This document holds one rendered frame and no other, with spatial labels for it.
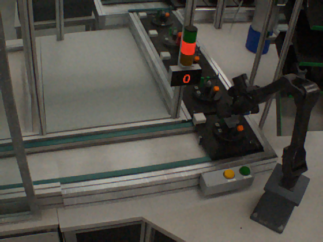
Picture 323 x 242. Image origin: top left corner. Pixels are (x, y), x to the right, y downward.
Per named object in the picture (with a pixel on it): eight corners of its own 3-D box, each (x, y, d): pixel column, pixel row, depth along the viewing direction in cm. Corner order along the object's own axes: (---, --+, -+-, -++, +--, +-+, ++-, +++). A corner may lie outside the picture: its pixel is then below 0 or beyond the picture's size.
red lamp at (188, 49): (196, 55, 145) (198, 44, 142) (183, 55, 144) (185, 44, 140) (191, 48, 149) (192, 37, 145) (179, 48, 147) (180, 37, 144)
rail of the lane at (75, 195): (271, 172, 165) (279, 155, 158) (64, 210, 141) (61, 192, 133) (266, 163, 169) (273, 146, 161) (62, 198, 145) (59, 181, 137)
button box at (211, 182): (251, 185, 153) (255, 176, 149) (204, 196, 147) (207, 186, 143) (244, 173, 158) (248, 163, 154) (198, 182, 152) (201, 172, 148)
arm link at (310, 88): (322, 85, 113) (307, 77, 118) (307, 90, 110) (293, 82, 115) (304, 166, 130) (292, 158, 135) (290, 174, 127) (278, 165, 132)
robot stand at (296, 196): (281, 234, 140) (299, 204, 127) (248, 218, 145) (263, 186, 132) (293, 209, 150) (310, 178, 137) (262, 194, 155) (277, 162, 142)
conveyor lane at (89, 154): (256, 164, 168) (262, 148, 161) (62, 197, 145) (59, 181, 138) (232, 121, 188) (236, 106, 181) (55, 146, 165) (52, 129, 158)
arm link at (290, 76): (320, 93, 115) (308, 61, 116) (304, 98, 112) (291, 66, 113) (269, 114, 142) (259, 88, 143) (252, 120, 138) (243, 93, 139)
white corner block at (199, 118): (205, 126, 170) (206, 119, 167) (195, 127, 169) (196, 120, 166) (201, 118, 173) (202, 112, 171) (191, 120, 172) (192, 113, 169)
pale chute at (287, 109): (301, 135, 166) (306, 135, 161) (276, 136, 164) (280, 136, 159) (299, 74, 167) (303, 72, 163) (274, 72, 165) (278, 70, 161)
